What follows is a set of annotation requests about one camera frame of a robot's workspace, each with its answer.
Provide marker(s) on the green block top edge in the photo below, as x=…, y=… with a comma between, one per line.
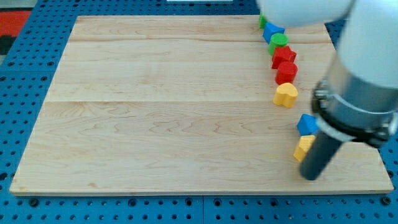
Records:
x=262, y=20

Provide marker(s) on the red cylinder block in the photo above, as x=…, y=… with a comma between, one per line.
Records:
x=286, y=72

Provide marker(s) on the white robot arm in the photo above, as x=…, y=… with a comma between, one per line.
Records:
x=368, y=42

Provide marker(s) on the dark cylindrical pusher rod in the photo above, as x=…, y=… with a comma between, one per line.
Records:
x=319, y=155

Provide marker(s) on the yellow heart block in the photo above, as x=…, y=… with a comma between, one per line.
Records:
x=285, y=95

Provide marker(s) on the blue block upper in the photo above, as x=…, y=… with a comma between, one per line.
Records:
x=270, y=29

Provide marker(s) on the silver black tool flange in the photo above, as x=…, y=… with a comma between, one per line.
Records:
x=350, y=108

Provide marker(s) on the red star block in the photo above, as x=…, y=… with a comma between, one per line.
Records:
x=282, y=54

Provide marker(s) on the yellow hexagon block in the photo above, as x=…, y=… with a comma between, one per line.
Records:
x=303, y=146

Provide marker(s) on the blue pentagon block lower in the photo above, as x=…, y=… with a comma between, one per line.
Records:
x=307, y=125

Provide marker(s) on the red black floor mat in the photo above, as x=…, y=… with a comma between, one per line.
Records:
x=12, y=22

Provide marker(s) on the wooden board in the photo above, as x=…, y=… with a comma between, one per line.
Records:
x=181, y=105

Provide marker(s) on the green cylinder block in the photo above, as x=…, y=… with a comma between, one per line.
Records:
x=277, y=40

